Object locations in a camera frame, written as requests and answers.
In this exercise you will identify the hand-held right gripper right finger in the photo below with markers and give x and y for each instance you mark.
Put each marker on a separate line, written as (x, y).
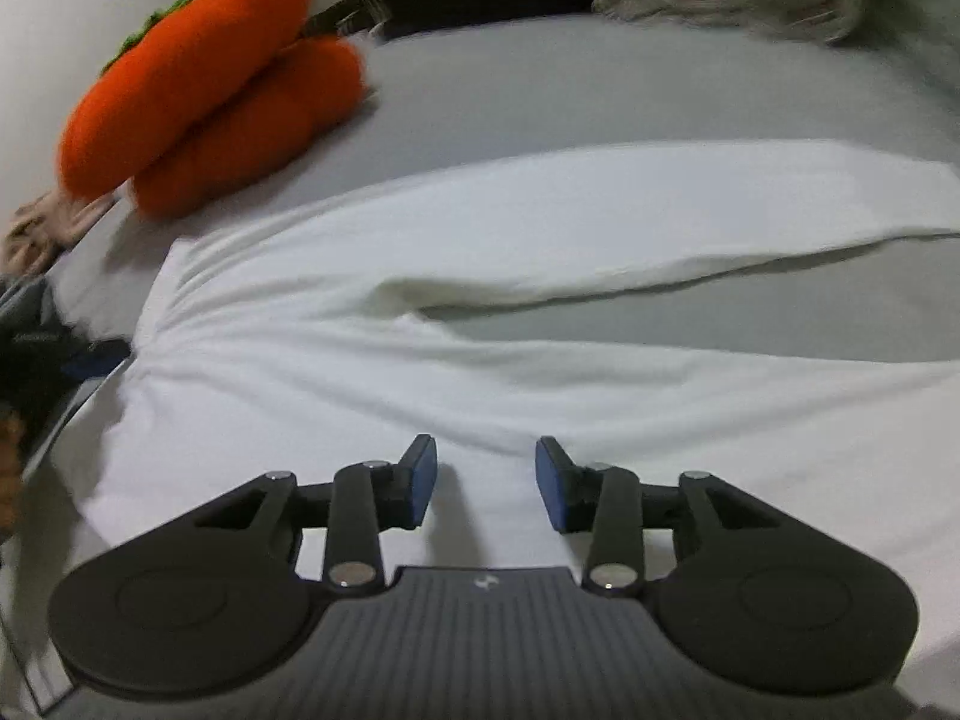
(553, 484)

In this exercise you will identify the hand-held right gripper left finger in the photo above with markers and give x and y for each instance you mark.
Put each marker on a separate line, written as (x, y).
(418, 484)

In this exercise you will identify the white pants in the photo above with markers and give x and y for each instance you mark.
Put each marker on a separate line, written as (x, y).
(315, 390)

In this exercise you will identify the beige garment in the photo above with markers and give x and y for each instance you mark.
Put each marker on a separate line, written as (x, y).
(45, 232)

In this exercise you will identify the orange pumpkin plush pillow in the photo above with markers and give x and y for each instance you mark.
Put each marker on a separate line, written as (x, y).
(202, 90)

